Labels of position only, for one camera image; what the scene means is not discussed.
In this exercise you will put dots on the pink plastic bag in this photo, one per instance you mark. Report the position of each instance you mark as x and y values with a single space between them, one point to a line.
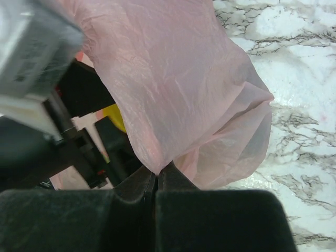
186 92

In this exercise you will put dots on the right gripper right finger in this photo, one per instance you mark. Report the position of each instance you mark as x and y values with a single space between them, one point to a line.
189 219

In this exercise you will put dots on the yellow fake lemon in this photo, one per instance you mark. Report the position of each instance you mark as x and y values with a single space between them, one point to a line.
114 114

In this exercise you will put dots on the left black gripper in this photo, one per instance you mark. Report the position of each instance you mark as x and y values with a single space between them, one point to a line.
29 157

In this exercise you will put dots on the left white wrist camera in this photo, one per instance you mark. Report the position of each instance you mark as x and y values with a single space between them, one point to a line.
39 41

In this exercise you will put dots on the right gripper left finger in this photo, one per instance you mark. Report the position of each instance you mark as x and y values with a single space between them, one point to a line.
119 219

